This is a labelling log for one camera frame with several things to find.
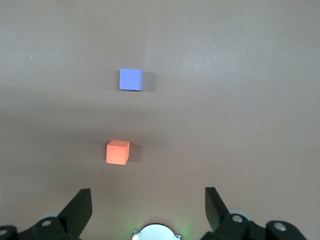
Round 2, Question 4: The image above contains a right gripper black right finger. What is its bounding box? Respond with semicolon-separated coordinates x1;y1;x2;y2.
204;186;266;240

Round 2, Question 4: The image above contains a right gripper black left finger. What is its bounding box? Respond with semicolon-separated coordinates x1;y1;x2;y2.
29;188;93;240

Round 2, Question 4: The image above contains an orange foam cube block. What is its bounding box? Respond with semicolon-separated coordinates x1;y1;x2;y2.
105;139;131;166

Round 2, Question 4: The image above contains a purple foam cube block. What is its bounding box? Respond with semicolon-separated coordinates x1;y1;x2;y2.
119;68;144;92

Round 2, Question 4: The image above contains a brown table cover sheet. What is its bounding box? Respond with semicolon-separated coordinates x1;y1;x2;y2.
0;0;320;240

